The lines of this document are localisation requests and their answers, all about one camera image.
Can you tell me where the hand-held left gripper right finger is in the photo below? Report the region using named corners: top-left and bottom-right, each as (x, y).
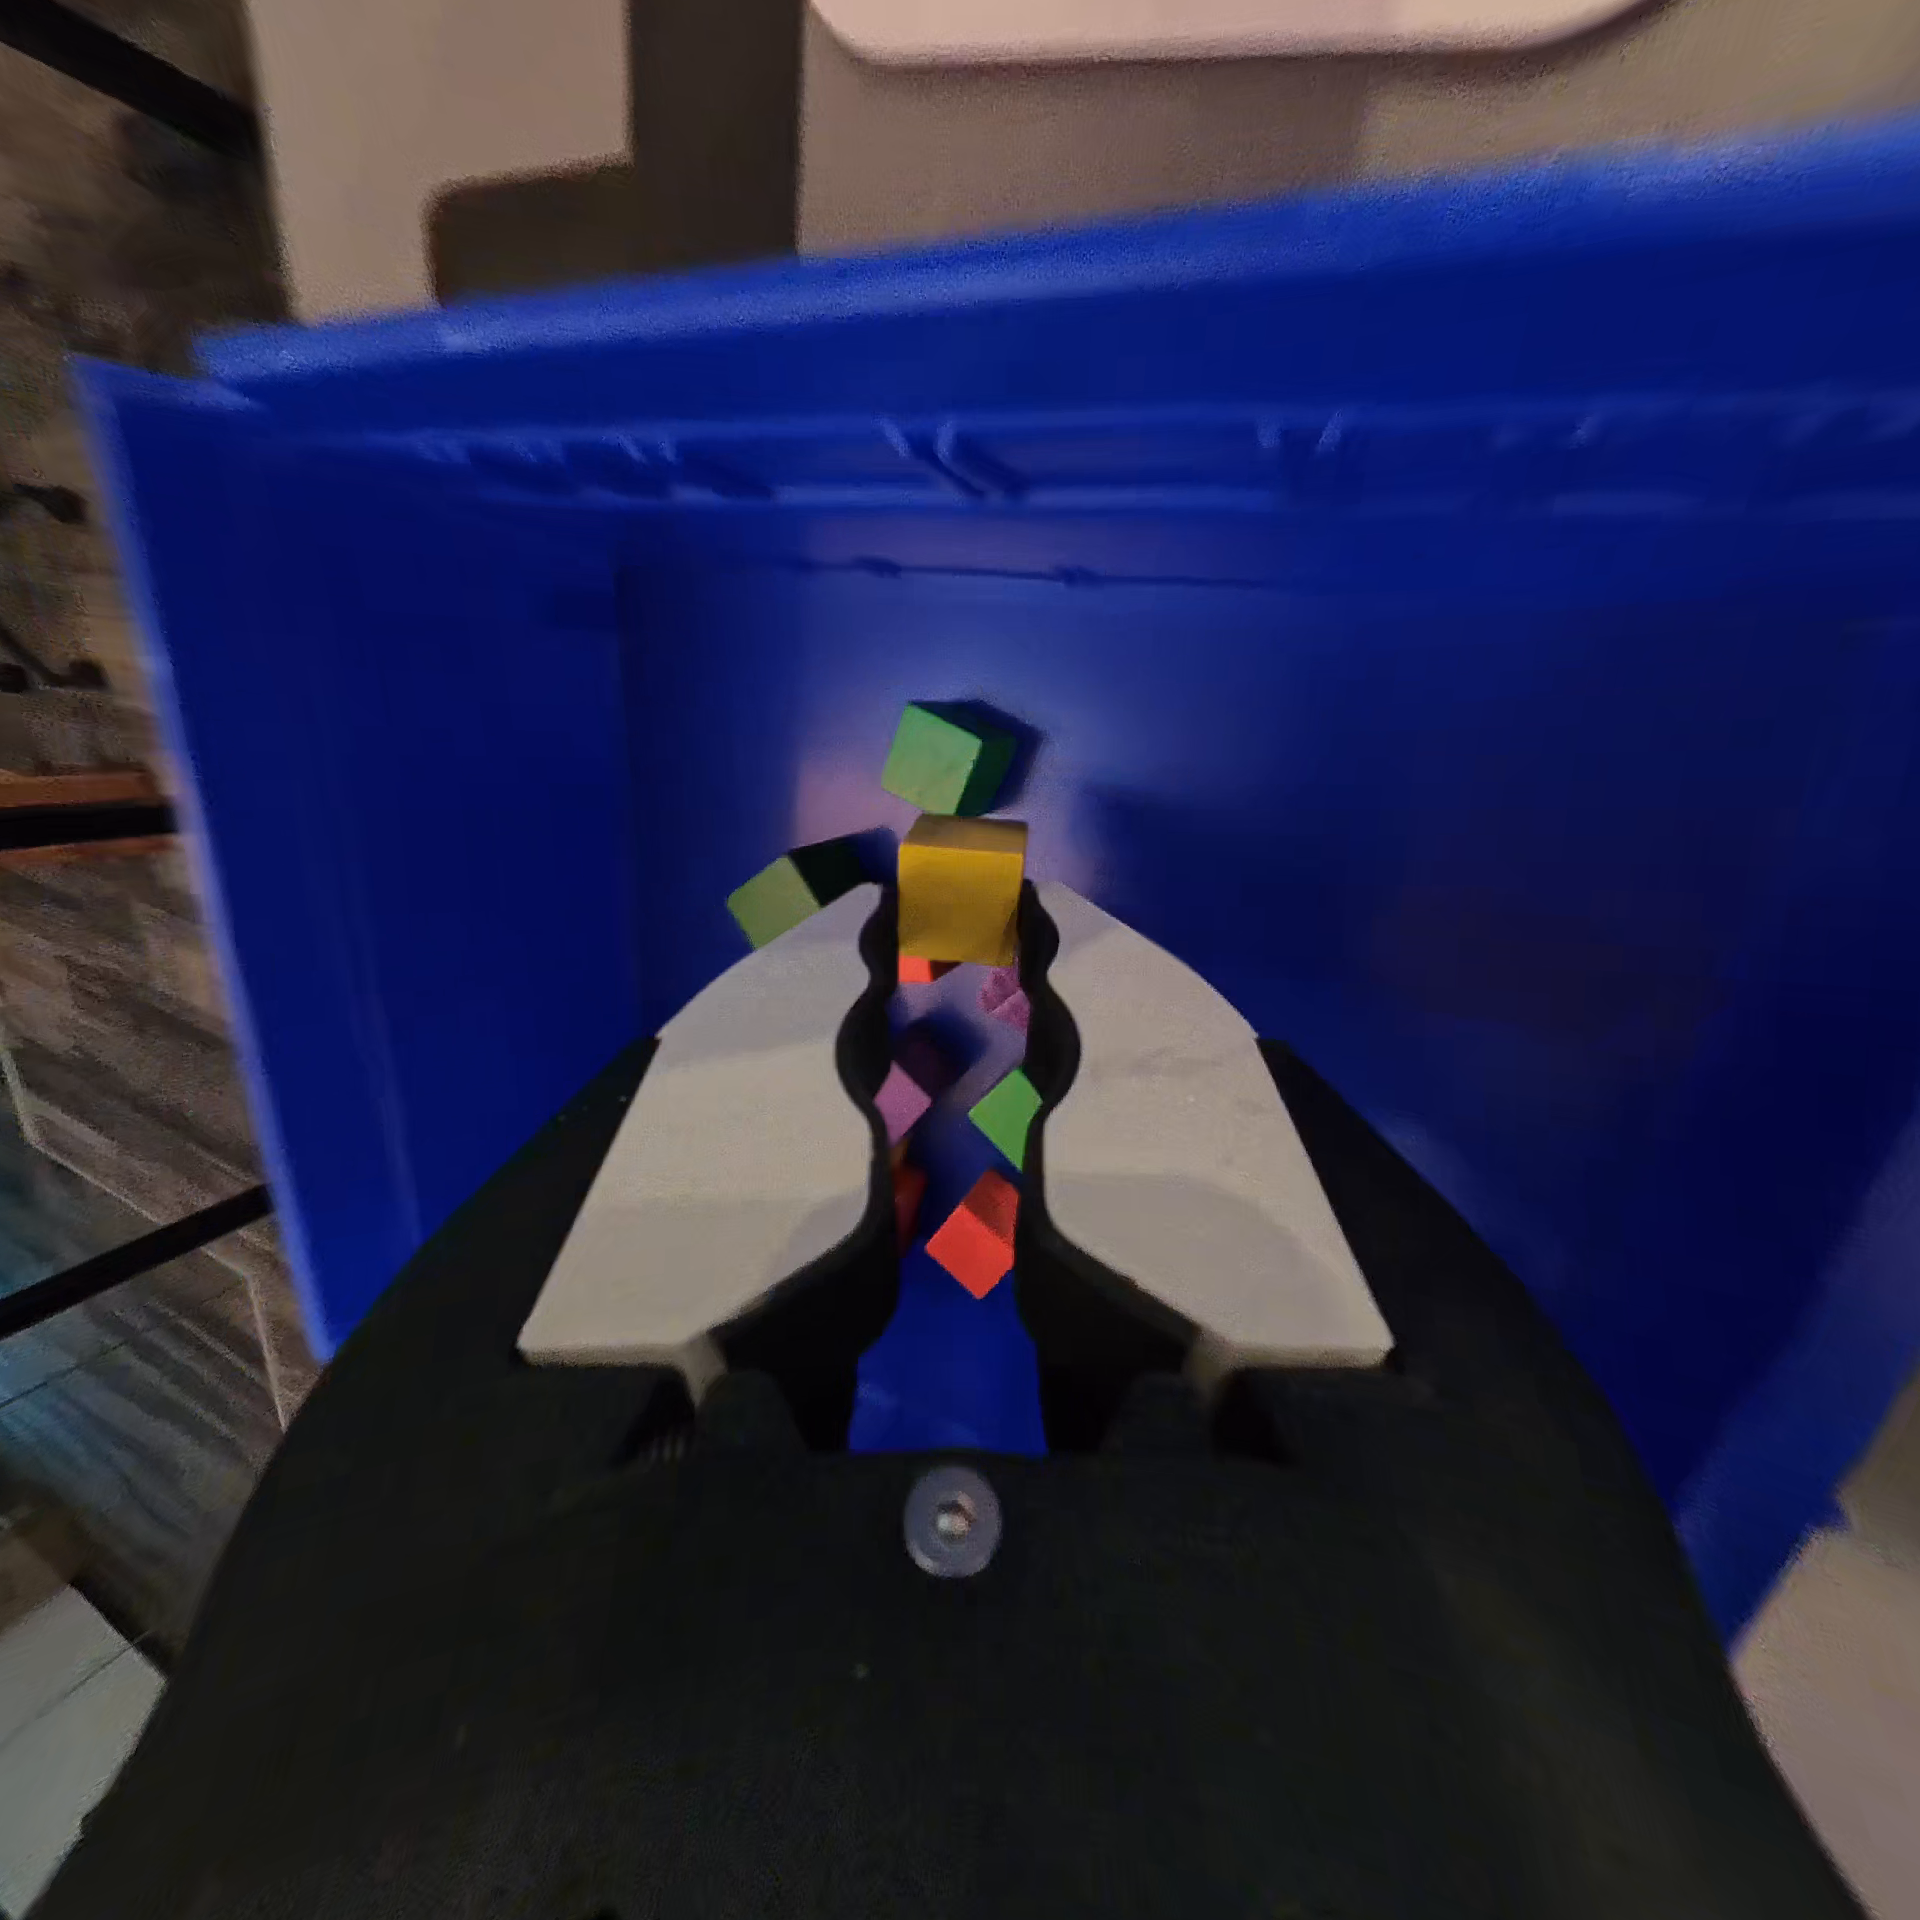
top-left (1019, 879), bottom-right (1401, 1414)

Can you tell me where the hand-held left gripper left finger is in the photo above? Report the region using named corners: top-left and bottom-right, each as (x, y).
top-left (518, 882), bottom-right (892, 1414)

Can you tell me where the yellow wooden cube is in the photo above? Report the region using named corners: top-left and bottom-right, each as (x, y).
top-left (892, 812), bottom-right (1034, 967)

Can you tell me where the blue plastic bin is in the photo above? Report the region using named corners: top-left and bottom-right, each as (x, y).
top-left (75, 118), bottom-right (1920, 1649)

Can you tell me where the pile of colored cubes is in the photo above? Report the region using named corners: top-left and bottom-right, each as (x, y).
top-left (729, 700), bottom-right (1049, 1300)

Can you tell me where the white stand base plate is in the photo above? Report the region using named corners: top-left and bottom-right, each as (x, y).
top-left (809, 0), bottom-right (1668, 63)

